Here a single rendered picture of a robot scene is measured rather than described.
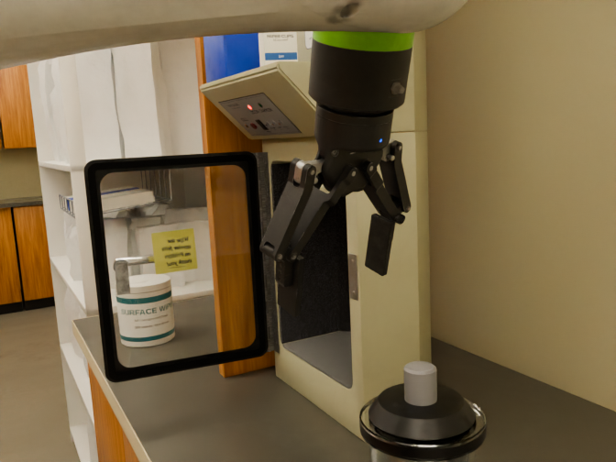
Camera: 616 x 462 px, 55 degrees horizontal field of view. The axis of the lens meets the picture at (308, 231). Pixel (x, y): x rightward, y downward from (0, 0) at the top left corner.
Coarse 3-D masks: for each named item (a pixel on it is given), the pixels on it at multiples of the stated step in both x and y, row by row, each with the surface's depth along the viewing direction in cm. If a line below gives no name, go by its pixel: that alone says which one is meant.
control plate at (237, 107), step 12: (252, 96) 92; (264, 96) 89; (228, 108) 104; (240, 108) 100; (252, 108) 96; (264, 108) 93; (276, 108) 90; (240, 120) 105; (252, 120) 101; (264, 120) 97; (276, 120) 94; (288, 120) 91; (252, 132) 106; (264, 132) 102; (276, 132) 99; (288, 132) 95; (300, 132) 92
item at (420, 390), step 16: (416, 368) 51; (432, 368) 51; (400, 384) 55; (416, 384) 50; (432, 384) 51; (384, 400) 52; (400, 400) 52; (416, 400) 51; (432, 400) 51; (448, 400) 52; (464, 400) 52; (368, 416) 52; (384, 416) 50; (400, 416) 49; (416, 416) 49; (432, 416) 49; (448, 416) 49; (464, 416) 50; (400, 432) 49; (416, 432) 48; (432, 432) 48; (448, 432) 48
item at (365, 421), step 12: (360, 420) 52; (480, 420) 51; (360, 432) 52; (372, 432) 50; (384, 432) 49; (468, 432) 49; (480, 432) 49; (396, 444) 48; (408, 444) 47; (420, 444) 47; (432, 444) 47; (444, 444) 47; (456, 444) 47; (480, 444) 49; (372, 456) 52; (384, 456) 50; (396, 456) 48; (456, 456) 47; (468, 456) 49
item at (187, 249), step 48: (144, 192) 105; (192, 192) 108; (240, 192) 111; (144, 240) 106; (192, 240) 109; (240, 240) 112; (144, 288) 107; (192, 288) 110; (240, 288) 114; (144, 336) 108; (192, 336) 111; (240, 336) 115
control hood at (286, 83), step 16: (272, 64) 80; (288, 64) 79; (304, 64) 80; (224, 80) 95; (240, 80) 90; (256, 80) 86; (272, 80) 82; (288, 80) 79; (304, 80) 80; (208, 96) 105; (224, 96) 100; (240, 96) 95; (272, 96) 87; (288, 96) 84; (304, 96) 81; (224, 112) 107; (288, 112) 88; (304, 112) 85; (240, 128) 109; (304, 128) 90
